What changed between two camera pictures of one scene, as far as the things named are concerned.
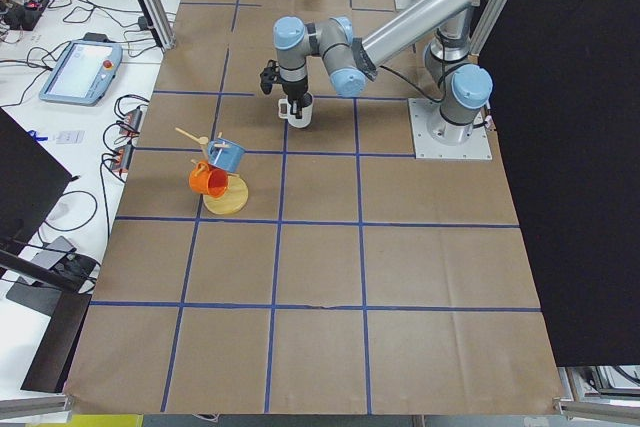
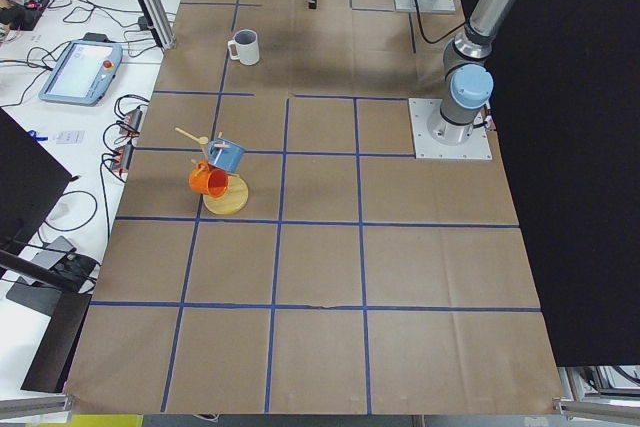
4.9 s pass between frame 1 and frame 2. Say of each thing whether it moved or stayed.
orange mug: stayed
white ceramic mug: moved
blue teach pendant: stayed
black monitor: stayed
